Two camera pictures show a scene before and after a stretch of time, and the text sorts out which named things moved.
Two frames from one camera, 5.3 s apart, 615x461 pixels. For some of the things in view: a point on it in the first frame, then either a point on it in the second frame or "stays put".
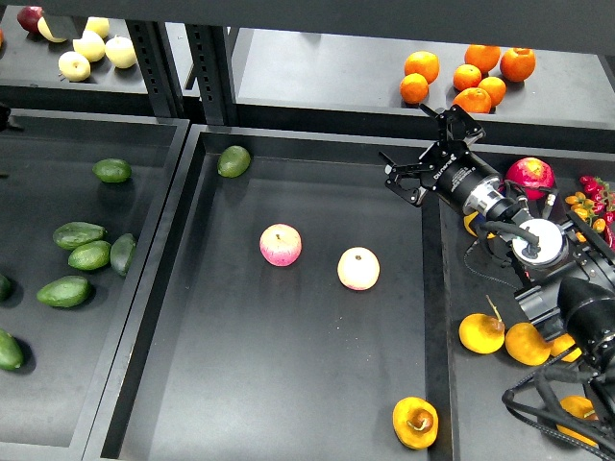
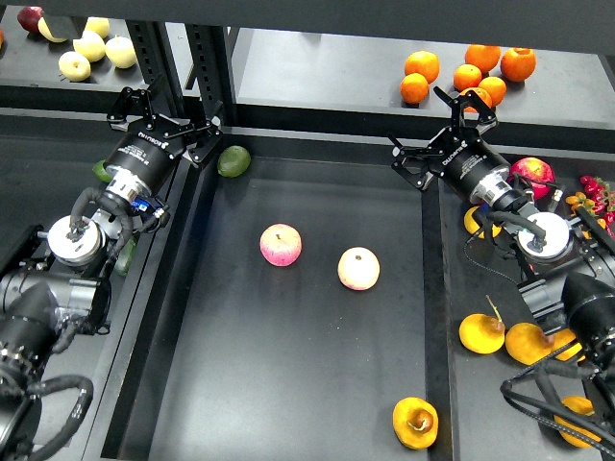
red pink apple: [281, 245] stays put
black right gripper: [447, 165] → [456, 154]
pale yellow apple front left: [74, 66] stays put
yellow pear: [415, 422] stays put
